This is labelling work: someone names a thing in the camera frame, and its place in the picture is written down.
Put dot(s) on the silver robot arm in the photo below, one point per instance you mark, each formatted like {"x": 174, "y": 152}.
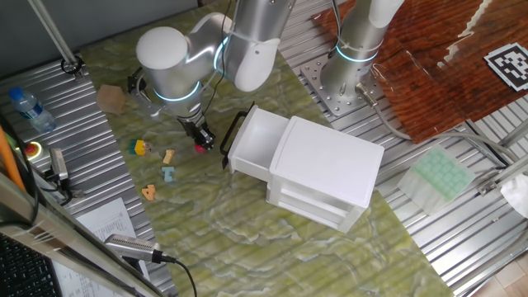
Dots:
{"x": 177, "y": 62}

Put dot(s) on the brown wood grain mat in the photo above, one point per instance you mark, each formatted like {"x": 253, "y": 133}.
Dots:
{"x": 433, "y": 62}

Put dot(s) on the orange number four block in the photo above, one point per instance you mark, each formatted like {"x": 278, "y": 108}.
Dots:
{"x": 149, "y": 192}

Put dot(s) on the clear yellow teal toy bricks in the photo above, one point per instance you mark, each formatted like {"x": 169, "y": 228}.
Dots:
{"x": 139, "y": 147}

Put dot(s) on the green marble pattern mat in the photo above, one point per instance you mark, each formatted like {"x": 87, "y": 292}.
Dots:
{"x": 231, "y": 231}

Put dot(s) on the white plastic drawer cabinet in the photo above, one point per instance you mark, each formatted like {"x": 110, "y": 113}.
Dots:
{"x": 326, "y": 165}

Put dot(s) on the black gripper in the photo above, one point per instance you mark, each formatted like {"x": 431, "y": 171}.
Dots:
{"x": 193, "y": 124}

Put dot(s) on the printed paper sheet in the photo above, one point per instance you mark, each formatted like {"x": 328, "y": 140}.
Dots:
{"x": 107, "y": 222}

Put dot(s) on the small tan wooden block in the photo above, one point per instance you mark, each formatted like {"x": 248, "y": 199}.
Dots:
{"x": 168, "y": 156}

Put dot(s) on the black tool at right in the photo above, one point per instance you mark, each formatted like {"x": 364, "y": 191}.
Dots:
{"x": 58, "y": 164}

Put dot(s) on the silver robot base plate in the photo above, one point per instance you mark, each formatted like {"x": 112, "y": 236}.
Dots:
{"x": 317, "y": 86}

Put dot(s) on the pink translucent toy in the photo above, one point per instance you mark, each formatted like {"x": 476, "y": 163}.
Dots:
{"x": 199, "y": 149}

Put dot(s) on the black keyboard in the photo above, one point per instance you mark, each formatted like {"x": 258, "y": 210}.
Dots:
{"x": 22, "y": 272}

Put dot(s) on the orange pole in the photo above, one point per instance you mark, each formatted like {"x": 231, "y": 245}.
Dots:
{"x": 8, "y": 161}

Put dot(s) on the large wooden cube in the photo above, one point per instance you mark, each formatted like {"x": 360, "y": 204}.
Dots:
{"x": 110, "y": 99}

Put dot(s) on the silver depth camera on mount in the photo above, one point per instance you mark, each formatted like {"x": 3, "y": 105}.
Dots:
{"x": 132, "y": 247}

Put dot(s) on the red emergency stop button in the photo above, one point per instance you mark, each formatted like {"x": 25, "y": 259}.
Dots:
{"x": 33, "y": 150}

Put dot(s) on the black white fiducial marker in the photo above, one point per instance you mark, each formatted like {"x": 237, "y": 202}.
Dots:
{"x": 509, "y": 66}

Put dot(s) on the clear plastic water bottle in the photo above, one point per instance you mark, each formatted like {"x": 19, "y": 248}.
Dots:
{"x": 33, "y": 111}

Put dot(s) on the blue number one block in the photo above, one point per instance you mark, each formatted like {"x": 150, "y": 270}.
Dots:
{"x": 168, "y": 174}

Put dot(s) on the aluminium frame bar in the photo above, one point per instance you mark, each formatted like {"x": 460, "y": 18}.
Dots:
{"x": 507, "y": 173}
{"x": 62, "y": 243}

